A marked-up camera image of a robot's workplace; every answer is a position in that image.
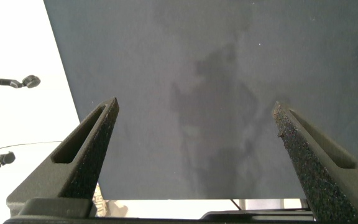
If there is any dark mat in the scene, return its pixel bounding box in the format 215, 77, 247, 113
43, 0, 358, 200

